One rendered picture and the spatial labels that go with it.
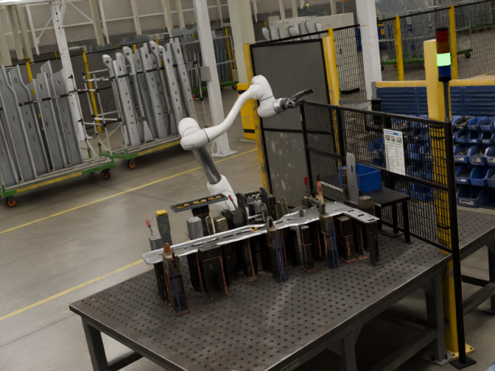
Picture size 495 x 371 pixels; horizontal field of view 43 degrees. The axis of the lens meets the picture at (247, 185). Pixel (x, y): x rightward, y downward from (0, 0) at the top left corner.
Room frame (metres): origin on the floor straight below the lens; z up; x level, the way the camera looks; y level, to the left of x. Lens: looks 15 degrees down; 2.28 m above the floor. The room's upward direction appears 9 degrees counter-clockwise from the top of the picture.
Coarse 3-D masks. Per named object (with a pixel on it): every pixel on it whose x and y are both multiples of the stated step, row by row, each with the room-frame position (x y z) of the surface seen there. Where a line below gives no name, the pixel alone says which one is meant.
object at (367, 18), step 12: (360, 0) 8.25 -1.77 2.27; (372, 0) 8.23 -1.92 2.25; (360, 12) 8.26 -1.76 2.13; (372, 12) 8.22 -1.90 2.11; (360, 24) 8.28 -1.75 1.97; (372, 24) 8.21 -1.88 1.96; (372, 36) 8.19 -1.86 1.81; (372, 48) 8.18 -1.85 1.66; (372, 60) 8.18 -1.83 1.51; (372, 72) 8.19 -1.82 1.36
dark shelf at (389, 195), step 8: (328, 176) 4.62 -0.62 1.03; (336, 176) 4.59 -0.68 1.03; (328, 184) 4.44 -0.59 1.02; (336, 184) 4.37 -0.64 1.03; (368, 192) 4.05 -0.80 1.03; (376, 192) 4.03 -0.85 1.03; (384, 192) 4.00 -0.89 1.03; (392, 192) 3.97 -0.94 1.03; (400, 192) 3.95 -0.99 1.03; (376, 200) 3.85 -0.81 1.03; (384, 200) 3.83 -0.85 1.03; (392, 200) 3.81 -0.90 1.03; (400, 200) 3.82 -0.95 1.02; (408, 200) 3.84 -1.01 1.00
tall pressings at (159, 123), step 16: (128, 48) 11.67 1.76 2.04; (144, 48) 11.87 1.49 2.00; (160, 48) 12.39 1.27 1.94; (176, 48) 12.05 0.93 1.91; (112, 64) 11.43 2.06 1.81; (144, 64) 11.81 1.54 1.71; (160, 64) 12.03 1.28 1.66; (128, 80) 11.81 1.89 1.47; (144, 80) 11.99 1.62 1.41; (160, 80) 12.02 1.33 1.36; (176, 80) 12.16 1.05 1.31; (128, 96) 11.41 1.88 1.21; (144, 96) 11.92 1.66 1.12; (160, 96) 12.14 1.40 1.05; (176, 96) 11.80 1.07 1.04; (128, 112) 11.35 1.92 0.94; (144, 112) 11.93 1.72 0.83; (160, 112) 11.79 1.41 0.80; (176, 112) 11.75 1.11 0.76; (192, 112) 11.99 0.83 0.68; (128, 128) 11.34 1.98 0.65; (144, 128) 11.56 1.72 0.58; (160, 128) 11.72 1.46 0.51; (176, 128) 11.76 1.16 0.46; (128, 144) 11.51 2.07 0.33
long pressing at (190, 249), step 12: (336, 204) 4.00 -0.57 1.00; (288, 216) 3.88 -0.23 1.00; (312, 216) 3.81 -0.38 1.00; (240, 228) 3.79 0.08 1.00; (264, 228) 3.72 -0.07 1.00; (192, 240) 3.69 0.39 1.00; (204, 240) 3.67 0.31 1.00; (216, 240) 3.64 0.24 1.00; (228, 240) 3.61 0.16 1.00; (156, 252) 3.58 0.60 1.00; (180, 252) 3.51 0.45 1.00; (192, 252) 3.51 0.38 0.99
